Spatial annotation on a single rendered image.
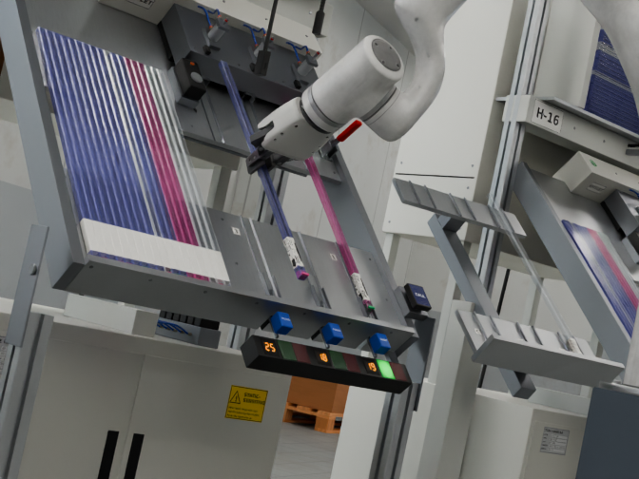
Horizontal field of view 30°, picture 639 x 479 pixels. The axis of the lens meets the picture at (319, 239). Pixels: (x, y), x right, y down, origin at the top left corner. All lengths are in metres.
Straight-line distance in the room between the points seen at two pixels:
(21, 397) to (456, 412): 0.99
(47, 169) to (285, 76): 0.68
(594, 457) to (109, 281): 0.76
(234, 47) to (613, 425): 1.00
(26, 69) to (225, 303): 0.49
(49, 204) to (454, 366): 0.95
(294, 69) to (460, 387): 0.71
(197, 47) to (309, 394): 6.27
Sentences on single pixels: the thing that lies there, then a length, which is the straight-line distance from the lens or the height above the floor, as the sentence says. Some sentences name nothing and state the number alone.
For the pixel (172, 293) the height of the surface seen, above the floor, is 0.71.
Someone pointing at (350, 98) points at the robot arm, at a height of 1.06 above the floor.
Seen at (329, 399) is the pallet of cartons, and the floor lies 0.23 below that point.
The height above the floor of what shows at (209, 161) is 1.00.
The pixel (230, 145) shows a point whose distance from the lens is 2.14.
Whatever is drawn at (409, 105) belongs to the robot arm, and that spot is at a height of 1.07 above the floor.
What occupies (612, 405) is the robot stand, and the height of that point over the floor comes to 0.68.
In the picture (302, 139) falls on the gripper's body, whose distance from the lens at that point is 1.93.
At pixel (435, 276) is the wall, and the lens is 12.06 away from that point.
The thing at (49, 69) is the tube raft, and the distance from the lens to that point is 1.98.
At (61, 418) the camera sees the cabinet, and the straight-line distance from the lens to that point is 2.08.
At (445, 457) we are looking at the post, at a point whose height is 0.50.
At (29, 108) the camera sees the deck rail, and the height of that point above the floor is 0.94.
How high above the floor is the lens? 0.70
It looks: 4 degrees up
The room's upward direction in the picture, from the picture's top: 12 degrees clockwise
